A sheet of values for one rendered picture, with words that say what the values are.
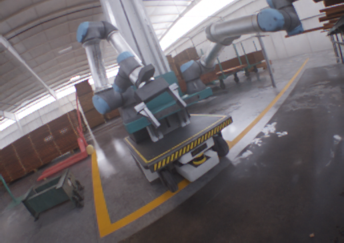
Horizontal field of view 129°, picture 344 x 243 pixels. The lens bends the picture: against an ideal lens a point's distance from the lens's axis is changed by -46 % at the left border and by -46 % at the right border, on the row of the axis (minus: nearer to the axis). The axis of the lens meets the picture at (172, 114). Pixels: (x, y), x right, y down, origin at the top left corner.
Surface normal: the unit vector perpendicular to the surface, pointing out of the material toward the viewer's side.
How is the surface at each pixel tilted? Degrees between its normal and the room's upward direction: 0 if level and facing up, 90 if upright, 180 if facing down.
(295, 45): 92
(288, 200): 0
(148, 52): 90
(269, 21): 90
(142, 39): 90
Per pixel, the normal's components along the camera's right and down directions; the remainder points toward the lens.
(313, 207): -0.36, -0.92
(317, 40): -0.80, 0.44
